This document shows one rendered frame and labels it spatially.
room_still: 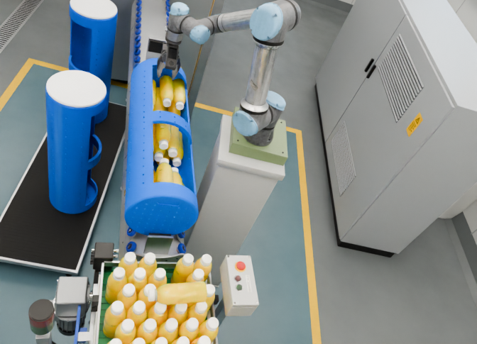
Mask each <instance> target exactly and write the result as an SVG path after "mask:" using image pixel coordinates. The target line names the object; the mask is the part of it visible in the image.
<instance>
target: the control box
mask: <svg viewBox="0 0 477 344"><path fill-rule="evenodd" d="M239 261H242V262H244V263H245V265H246V268H245V269H244V270H239V269H238V268H237V266H236V264H237V262H239ZM220 274H221V285H222V291H223V298H224V309H225V315H226V316H250V315H251V314H252V313H253V312H254V311H255V309H256V308H257V307H258V305H259V302H258V295H257V290H256V283H255V278H254V274H253V266H252V262H251V256H249V255H226V257H225V258H224V261H223V262H222V264H221V267H220ZM237 275H239V276H240V277H241V280H240V281H239V282H238V281H236V280H235V277H236V276H237ZM247 276H248V277H247ZM247 281H248V282H249V283H248V282H247ZM238 284H241V285H242V290H238V289H237V288H236V286H237V285H238ZM248 284H249V286H250V287H248ZM249 289H250V290H249Z"/></svg>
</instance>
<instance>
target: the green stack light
mask: <svg viewBox="0 0 477 344"><path fill-rule="evenodd" d="M54 325H55V318H54V320H53V322H52V323H51V324H50V325H49V326H47V327H45V328H35V327H33V326H32V325H31V323H30V327H31V331H32V332H33V333H34V334H36V335H45V334H47V333H49V332H51V330H52V329H53V327H54Z"/></svg>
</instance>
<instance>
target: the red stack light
mask: <svg viewBox="0 0 477 344"><path fill-rule="evenodd" d="M28 316H29V315H28ZM54 317H55V310H54V313H53V315H52V316H51V317H50V318H49V319H48V320H47V321H44V322H35V321H33V320H32V319H31V318H30V316H29V321H30V323H31V325H32V326H33V327H35V328H45V327H47V326H49V325H50V324H51V323H52V322H53V320H54Z"/></svg>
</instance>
